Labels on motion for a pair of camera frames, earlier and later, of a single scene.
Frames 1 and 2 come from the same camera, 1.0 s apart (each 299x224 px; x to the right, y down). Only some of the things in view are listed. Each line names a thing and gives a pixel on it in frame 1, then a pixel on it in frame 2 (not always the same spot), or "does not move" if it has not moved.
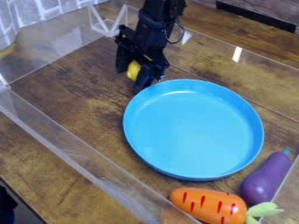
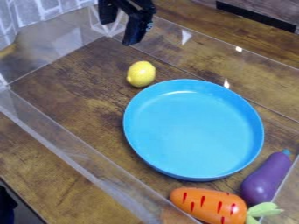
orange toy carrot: [210, 206] does not move
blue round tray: [192, 129] does not move
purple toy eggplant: [260, 183] does not move
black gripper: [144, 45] to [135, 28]
